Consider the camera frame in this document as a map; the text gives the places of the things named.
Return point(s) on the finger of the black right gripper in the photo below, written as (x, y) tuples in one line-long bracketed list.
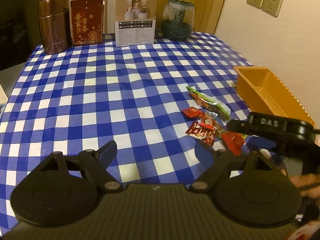
[(245, 127)]

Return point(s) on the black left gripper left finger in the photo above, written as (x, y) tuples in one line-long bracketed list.
[(64, 189)]

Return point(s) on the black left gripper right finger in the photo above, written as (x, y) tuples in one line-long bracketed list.
[(248, 189)]

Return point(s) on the bright red snack packet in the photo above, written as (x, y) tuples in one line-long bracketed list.
[(233, 141)]

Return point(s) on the dark red snack packet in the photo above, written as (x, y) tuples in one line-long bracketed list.
[(203, 132)]

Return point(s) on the green silver snack packet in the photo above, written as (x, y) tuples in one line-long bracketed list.
[(211, 104)]

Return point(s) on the small red candy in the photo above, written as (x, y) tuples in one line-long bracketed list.
[(193, 112)]

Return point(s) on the person right hand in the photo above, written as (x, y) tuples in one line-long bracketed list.
[(306, 180)]

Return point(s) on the orange plastic tray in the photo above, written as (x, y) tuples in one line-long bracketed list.
[(263, 92)]

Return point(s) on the blue white checkered tablecloth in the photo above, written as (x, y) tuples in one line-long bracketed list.
[(86, 96)]

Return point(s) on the green glass jar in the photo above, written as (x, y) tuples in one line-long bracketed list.
[(178, 20)]

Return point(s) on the white product box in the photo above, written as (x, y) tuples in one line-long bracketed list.
[(135, 22)]

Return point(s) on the red gift box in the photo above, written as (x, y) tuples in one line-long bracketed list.
[(87, 21)]

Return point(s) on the brown metal canister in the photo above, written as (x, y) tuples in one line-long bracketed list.
[(54, 25)]

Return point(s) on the double wall socket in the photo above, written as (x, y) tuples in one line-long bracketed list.
[(271, 7)]

